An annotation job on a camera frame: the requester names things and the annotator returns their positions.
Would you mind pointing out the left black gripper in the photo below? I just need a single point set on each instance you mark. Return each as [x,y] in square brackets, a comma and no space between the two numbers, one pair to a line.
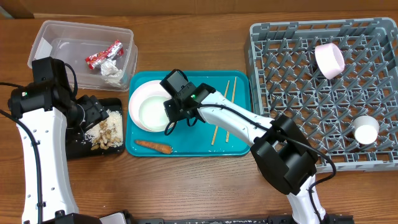
[96,112]

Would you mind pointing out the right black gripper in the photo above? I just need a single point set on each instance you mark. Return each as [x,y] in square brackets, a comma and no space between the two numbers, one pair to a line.
[174,116]

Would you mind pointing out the small white bowl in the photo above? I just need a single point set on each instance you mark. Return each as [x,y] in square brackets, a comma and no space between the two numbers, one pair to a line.
[152,114]

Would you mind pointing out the white round plate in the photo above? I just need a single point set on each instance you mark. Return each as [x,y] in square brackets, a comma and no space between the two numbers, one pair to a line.
[144,91]

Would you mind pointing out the orange carrot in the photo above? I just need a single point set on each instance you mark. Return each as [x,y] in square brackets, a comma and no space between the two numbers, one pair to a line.
[162,148]

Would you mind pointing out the foil ball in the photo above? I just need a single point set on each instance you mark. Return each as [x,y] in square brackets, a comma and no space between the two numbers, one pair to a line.
[112,74]

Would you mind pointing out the wooden chopstick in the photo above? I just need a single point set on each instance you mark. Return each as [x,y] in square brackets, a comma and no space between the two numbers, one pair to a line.
[232,100]
[216,128]

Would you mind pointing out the red foil snack wrapper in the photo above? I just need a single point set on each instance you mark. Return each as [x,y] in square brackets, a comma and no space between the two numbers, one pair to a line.
[112,52]

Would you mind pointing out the large white bowl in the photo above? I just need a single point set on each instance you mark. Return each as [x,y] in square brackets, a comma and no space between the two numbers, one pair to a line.
[329,59]

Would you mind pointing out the white cup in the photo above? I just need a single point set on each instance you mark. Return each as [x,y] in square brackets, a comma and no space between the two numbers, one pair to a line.
[366,129]

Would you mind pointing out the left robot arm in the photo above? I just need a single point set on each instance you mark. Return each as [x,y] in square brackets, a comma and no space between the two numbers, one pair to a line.
[45,111]

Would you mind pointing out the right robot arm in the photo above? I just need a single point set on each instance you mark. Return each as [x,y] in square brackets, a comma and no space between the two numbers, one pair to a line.
[282,153]

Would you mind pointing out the grey dishwasher rack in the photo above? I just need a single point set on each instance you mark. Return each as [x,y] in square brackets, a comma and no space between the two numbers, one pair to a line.
[285,79]

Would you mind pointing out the food scraps peanuts rice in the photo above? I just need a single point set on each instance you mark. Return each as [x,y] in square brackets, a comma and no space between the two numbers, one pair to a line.
[106,134]

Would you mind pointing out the black tray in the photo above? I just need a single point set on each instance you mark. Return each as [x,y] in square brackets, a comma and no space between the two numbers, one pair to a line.
[79,146]

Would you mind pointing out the teal serving tray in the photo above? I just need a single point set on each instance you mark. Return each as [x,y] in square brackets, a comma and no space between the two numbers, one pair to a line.
[195,141]

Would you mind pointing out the clear plastic bin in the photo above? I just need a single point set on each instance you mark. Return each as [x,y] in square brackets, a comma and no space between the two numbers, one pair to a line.
[73,42]

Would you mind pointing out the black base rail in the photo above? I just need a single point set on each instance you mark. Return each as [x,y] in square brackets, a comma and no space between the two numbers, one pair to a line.
[126,218]

